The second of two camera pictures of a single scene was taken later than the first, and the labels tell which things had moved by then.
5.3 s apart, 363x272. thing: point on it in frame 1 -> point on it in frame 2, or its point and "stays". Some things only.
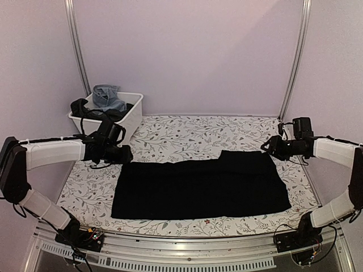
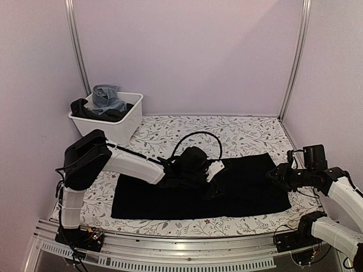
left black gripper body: (111, 155) -> (189, 179)
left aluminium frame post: (72, 30) stays
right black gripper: (275, 147) -> (283, 175)
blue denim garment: (105, 97) stays
